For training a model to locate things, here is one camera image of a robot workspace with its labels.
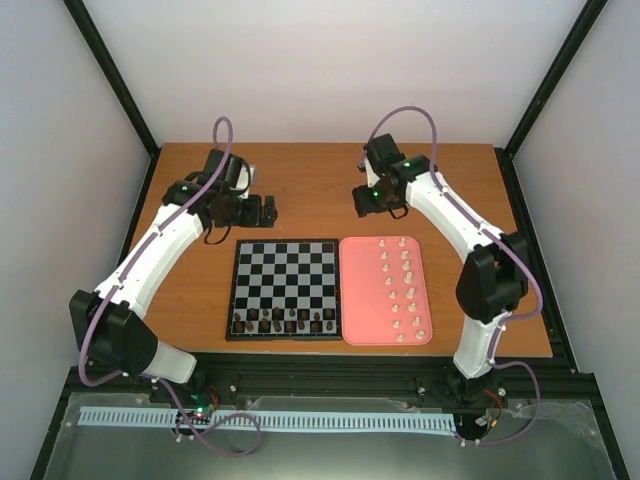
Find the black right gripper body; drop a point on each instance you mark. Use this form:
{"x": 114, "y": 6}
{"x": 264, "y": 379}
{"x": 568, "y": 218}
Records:
{"x": 378, "y": 202}

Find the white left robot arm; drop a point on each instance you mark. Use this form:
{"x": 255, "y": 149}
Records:
{"x": 109, "y": 321}

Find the pink plastic tray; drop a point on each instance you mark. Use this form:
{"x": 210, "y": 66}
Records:
{"x": 367, "y": 319}

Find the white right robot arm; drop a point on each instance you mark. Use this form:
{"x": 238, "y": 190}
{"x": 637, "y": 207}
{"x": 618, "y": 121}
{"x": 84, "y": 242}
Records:
{"x": 494, "y": 275}

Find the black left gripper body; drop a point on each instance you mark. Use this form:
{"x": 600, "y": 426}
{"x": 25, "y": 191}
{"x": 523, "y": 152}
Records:
{"x": 236, "y": 216}

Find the black aluminium frame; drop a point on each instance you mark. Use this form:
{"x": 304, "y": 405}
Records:
{"x": 340, "y": 375}

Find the black and white chessboard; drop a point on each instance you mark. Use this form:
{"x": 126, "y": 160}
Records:
{"x": 289, "y": 274}

